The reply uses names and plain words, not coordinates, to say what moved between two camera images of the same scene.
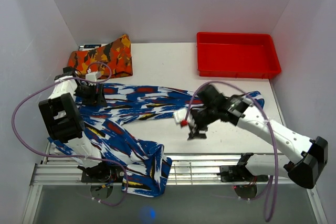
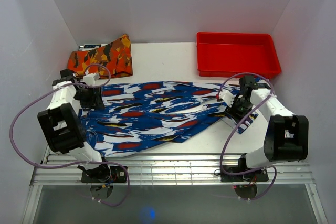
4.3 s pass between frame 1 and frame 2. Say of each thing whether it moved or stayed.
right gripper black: moved
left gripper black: stayed
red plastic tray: stayed
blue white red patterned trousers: moved
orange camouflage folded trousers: stayed
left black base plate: stayed
